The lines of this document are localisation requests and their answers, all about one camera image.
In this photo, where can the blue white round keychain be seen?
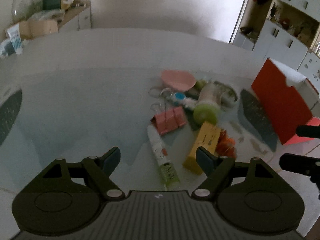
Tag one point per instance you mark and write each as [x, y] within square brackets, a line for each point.
[178, 98]

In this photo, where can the white blue packet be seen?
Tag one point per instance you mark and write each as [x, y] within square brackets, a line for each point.
[14, 34]

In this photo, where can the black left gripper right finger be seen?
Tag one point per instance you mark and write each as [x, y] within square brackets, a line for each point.
[219, 175]

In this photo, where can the white green glue tube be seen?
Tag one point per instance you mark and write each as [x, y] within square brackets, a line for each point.
[167, 171]

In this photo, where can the brown cardboard box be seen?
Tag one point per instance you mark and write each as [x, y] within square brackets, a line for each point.
[33, 29]

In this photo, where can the green lidded clear jar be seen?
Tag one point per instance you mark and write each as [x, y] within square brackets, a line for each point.
[208, 106]

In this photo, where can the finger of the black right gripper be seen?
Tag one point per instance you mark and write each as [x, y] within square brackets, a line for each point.
[308, 131]
[299, 164]

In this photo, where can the white wall cabinet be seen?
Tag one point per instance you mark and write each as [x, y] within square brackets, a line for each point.
[284, 30]

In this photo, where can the green tissue box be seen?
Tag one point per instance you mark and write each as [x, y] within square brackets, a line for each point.
[55, 4]

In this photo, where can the white wooden sideboard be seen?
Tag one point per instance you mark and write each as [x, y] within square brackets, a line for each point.
[76, 18]

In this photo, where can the pink heart-shaped dish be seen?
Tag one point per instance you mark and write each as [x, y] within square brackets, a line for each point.
[178, 80]

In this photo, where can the red white storage box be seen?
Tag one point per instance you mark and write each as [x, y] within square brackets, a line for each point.
[288, 98]

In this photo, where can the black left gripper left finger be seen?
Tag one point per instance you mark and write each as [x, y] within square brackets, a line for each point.
[98, 171]

